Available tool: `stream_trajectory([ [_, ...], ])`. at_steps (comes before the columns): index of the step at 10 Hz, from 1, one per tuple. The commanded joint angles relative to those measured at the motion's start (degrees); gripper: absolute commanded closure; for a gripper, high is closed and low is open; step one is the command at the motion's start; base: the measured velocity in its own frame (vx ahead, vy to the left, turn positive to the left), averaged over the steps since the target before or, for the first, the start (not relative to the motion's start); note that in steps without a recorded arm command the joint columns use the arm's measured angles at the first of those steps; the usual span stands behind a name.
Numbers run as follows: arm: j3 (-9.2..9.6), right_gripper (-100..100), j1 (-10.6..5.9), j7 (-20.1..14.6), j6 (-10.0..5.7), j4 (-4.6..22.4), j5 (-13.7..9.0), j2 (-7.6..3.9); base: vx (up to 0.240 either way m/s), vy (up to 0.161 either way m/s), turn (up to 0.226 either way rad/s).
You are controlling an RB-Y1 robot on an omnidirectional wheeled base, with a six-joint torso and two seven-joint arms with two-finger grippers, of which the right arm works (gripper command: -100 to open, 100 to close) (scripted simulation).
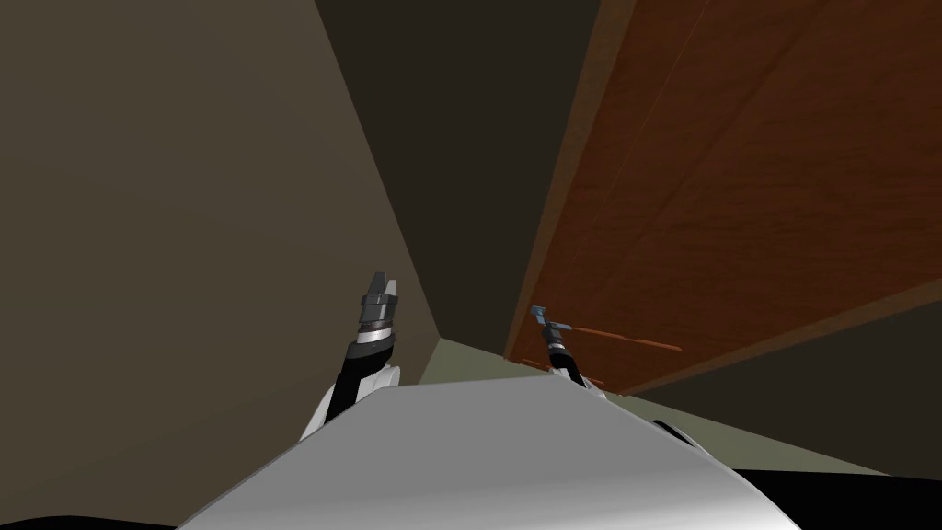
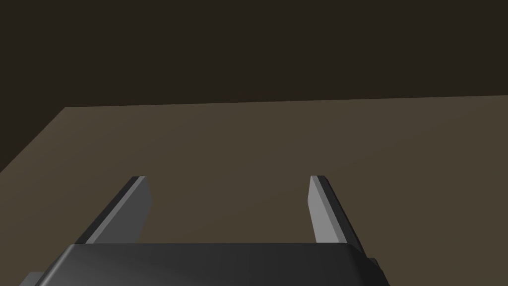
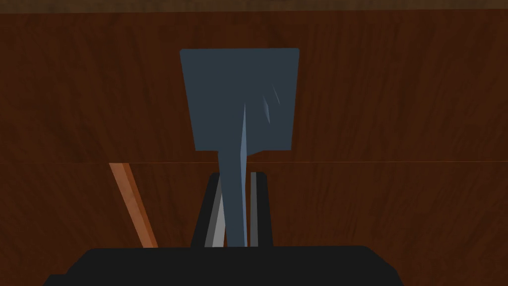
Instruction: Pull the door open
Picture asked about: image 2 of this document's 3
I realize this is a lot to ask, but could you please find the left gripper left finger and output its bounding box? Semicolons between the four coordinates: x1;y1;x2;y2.
75;175;153;245

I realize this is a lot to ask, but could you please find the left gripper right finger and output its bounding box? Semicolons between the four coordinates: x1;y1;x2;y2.
307;175;366;255

